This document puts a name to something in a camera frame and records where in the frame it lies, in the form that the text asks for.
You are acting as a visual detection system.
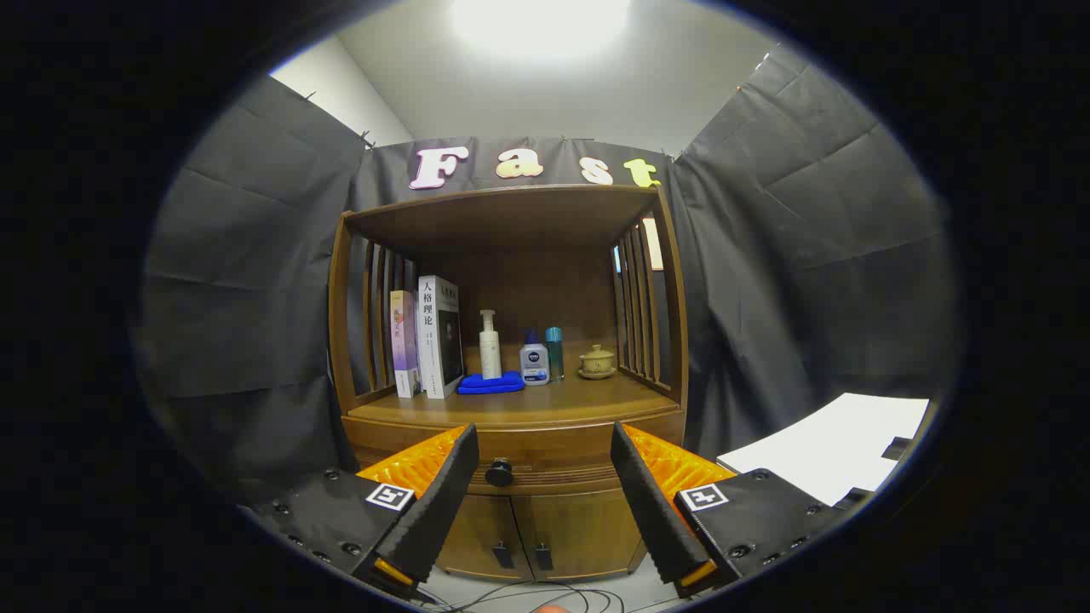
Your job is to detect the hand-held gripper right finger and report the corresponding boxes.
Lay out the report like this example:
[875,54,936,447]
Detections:
[610,421,861,599]

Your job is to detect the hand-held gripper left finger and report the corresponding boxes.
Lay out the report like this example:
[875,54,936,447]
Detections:
[247,424,480,597]

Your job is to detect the wooden drawer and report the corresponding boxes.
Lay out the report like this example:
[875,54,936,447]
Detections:
[343,413,686,496]

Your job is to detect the wooden cabinet door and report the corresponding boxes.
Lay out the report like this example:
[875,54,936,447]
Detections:
[511,487,648,581]
[434,492,527,581]

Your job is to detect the wooden countertop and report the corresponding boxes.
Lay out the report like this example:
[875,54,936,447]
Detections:
[349,370,682,427]

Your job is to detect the wooden cabinet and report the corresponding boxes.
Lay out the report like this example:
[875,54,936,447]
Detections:
[328,183,689,584]

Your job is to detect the blue folded cloth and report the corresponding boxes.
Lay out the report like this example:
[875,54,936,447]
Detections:
[457,370,526,396]

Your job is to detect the white pump bottle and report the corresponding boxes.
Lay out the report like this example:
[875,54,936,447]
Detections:
[479,309,503,381]

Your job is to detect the yellow lidded teacup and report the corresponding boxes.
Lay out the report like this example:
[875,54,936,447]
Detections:
[578,344,617,381]

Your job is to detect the purple book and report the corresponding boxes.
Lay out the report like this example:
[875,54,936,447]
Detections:
[390,289,422,399]

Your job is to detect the white book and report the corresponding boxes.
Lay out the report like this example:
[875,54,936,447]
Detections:
[416,275,466,400]

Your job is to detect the white bottle with blue cap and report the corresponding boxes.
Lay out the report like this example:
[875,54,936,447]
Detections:
[520,330,551,387]

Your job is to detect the white table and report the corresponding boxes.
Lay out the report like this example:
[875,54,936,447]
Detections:
[717,392,931,507]

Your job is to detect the black backdrop cloth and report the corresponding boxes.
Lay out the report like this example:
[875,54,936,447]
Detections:
[136,43,959,512]

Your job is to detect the black cables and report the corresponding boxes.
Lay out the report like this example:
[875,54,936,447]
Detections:
[417,579,674,613]

